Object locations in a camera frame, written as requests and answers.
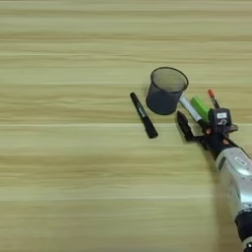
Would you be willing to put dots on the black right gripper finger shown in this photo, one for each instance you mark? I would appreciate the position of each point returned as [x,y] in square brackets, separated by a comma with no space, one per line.
[184,126]
[207,124]

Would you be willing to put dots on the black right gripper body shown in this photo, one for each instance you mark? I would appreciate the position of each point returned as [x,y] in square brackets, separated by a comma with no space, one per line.
[215,141]

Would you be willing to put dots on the white marker with black cap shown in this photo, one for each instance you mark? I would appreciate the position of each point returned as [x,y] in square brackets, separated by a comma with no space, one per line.
[192,111]

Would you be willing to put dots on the green rectangular block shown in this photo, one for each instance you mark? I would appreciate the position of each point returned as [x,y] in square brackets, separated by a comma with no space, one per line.
[200,106]

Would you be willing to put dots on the black marker with red cap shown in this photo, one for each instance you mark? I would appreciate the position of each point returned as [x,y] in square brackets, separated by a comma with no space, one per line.
[212,96]

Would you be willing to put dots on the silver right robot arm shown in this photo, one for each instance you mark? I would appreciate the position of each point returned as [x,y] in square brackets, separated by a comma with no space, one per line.
[236,183]

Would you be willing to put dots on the black mesh pen cup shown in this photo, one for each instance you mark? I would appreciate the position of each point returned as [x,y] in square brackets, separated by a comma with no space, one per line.
[164,100]

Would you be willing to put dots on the black marker pen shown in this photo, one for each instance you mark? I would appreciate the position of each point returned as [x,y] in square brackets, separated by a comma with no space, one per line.
[144,116]

